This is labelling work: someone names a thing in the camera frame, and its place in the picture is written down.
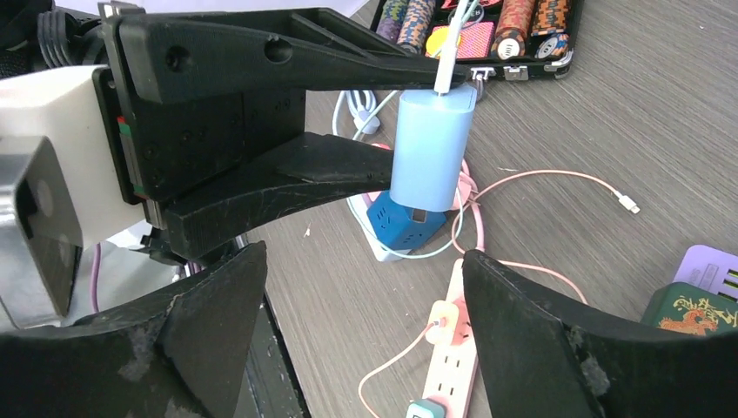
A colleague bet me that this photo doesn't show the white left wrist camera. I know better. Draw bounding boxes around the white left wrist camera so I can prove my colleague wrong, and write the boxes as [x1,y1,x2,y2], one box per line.
[1,65,144,332]

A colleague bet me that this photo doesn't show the light blue charger plug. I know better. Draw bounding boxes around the light blue charger plug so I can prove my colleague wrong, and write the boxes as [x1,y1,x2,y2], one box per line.
[390,84,477,212]

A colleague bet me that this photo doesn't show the teal charger plug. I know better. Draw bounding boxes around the teal charger plug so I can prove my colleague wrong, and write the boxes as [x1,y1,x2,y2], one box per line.
[406,398,446,418]

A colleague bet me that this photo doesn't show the pink power strip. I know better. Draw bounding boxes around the pink power strip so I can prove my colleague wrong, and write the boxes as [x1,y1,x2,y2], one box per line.
[422,259,477,418]

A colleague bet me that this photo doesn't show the orange pink charger plug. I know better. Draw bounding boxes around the orange pink charger plug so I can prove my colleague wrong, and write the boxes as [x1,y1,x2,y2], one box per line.
[425,300,470,346]

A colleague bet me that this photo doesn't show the light blue coiled cord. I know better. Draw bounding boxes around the light blue coiled cord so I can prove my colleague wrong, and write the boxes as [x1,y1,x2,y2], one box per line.
[331,89,383,137]

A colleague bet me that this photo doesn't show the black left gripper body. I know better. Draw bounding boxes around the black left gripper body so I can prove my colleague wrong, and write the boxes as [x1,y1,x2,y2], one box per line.
[1,1,306,202]

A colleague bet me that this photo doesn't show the purple power strip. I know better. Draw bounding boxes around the purple power strip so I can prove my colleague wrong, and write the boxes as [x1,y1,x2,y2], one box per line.
[673,245,737,302]

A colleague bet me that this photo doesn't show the mint green charger cable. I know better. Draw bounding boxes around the mint green charger cable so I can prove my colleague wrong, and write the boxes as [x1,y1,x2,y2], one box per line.
[346,0,482,260]

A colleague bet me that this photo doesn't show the dark blue cube socket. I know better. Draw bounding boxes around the dark blue cube socket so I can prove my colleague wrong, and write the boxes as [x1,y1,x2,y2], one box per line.
[366,192,446,252]

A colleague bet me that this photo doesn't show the dark green cube socket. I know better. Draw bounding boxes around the dark green cube socket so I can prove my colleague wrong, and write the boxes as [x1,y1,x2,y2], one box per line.
[641,282,737,336]

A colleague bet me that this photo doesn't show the pink coiled power cord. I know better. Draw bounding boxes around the pink coiled power cord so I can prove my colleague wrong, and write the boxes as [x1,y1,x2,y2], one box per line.
[368,141,486,255]

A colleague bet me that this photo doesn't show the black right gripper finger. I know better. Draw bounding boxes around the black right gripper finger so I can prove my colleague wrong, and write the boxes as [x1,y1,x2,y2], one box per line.
[117,8,438,104]
[164,132,393,260]

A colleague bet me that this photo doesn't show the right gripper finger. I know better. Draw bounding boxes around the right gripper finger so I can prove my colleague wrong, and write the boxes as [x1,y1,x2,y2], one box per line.
[462,250,737,417]
[1,242,267,417]

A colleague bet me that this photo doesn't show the black chip case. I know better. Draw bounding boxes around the black chip case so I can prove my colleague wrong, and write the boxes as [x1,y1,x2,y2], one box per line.
[371,1,584,81]

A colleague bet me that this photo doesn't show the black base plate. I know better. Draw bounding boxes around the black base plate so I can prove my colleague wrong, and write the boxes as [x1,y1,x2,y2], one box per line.
[234,296,312,418]

